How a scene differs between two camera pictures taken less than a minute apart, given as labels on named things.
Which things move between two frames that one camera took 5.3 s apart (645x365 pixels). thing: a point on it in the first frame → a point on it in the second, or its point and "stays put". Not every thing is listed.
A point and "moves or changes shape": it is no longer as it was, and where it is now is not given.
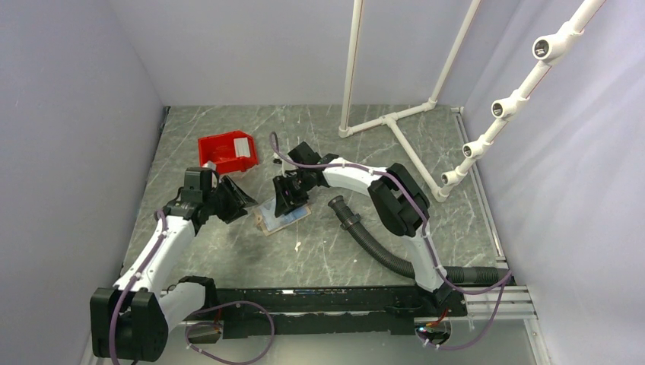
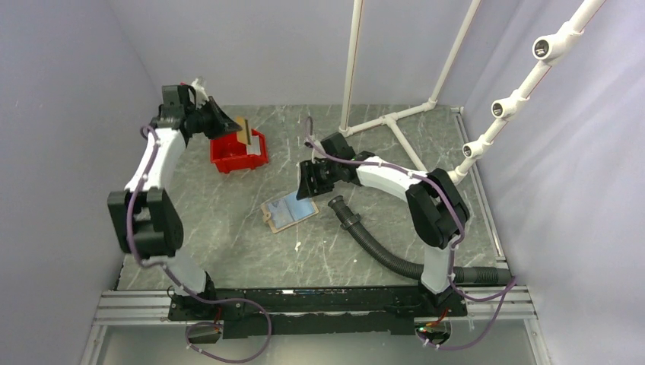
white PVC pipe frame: [546, 51] stays put
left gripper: [234, 209] → [224, 125]
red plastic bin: [230, 151] moves or changes shape
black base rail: [254, 312] stays put
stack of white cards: [242, 147] → [254, 148]
